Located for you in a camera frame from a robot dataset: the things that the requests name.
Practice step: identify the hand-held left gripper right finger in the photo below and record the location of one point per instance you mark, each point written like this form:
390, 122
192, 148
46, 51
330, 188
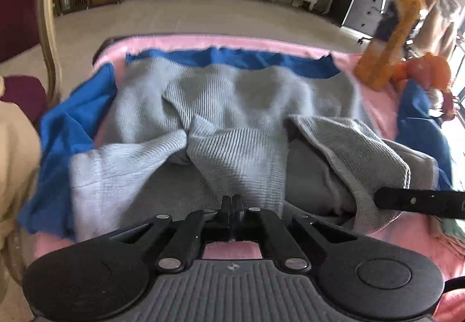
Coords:
276, 238

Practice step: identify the tall orange plush toy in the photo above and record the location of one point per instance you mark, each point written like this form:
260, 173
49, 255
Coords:
392, 42

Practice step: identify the blue garment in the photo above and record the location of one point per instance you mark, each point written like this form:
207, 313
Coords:
65, 126

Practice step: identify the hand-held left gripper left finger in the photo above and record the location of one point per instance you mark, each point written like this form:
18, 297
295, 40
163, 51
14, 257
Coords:
181, 235

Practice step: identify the red patterned toy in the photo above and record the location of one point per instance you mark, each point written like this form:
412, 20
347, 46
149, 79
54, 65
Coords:
447, 104

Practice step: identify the round orange plush toy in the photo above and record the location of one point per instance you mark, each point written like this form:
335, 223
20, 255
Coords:
432, 69

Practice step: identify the dark drawer cabinet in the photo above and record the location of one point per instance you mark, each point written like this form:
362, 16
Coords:
363, 4

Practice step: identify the beige pants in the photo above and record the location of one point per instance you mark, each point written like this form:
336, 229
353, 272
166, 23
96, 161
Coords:
18, 147

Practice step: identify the beige hanging coat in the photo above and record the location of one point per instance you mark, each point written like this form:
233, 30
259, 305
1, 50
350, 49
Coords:
441, 20

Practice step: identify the pink printed blanket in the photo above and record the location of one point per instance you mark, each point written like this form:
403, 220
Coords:
410, 238

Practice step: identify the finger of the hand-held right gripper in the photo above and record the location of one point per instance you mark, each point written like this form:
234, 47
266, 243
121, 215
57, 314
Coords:
417, 202

